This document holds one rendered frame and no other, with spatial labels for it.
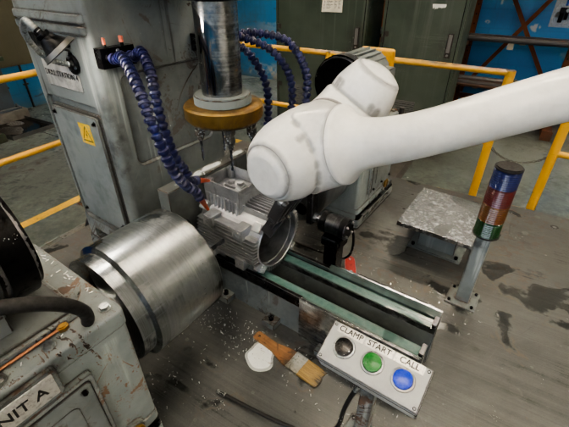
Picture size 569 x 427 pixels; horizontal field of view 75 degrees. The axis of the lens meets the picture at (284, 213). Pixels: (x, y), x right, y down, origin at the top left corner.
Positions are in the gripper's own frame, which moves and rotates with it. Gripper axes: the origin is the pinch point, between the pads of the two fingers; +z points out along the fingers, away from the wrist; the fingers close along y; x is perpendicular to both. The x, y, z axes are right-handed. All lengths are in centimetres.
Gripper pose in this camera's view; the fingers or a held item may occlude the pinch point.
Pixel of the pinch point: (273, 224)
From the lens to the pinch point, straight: 84.9
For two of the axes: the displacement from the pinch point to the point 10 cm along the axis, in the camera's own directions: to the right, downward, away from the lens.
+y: -5.8, 4.5, -6.8
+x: 7.1, 6.9, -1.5
